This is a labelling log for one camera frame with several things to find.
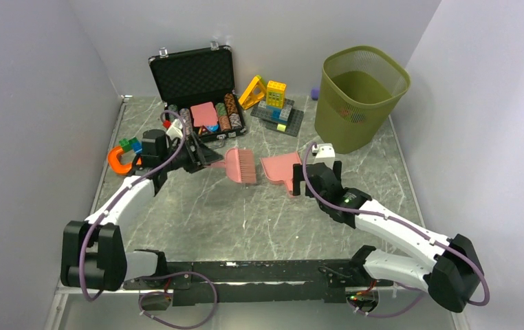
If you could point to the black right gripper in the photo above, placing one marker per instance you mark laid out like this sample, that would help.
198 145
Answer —
297 179

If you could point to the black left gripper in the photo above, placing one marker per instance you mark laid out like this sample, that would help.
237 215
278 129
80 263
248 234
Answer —
201 157

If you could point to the pink plastic dustpan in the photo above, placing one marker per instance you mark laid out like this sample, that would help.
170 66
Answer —
278 169

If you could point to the pink hand brush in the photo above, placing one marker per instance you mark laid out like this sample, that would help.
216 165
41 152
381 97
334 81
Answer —
239 164

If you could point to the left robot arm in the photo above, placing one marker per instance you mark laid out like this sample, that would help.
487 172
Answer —
93 252

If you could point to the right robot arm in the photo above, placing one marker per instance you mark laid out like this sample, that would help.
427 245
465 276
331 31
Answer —
447 268

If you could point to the green blue toy bricks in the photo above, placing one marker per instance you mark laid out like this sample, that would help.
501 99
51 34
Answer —
128 145

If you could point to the black poker chip case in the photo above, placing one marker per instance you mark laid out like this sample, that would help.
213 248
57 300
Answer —
197 76

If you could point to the purple object behind basket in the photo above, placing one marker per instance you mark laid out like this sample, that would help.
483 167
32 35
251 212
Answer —
315 92

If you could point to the yellow toy brick window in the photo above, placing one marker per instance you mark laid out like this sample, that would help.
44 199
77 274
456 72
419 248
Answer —
275 94

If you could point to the orange yellow triangle toy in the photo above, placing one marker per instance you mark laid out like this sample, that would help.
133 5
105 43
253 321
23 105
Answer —
254 93

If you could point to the orange curved toy piece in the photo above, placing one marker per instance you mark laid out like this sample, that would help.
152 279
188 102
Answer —
114 160

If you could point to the olive green mesh wastebasket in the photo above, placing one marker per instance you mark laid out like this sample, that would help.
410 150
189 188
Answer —
363 78

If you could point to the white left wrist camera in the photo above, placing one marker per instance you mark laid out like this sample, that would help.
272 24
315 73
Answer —
174 129

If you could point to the grey brick base plate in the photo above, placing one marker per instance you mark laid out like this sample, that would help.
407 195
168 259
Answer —
287 120

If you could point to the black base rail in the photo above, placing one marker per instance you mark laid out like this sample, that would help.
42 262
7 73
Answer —
328 280

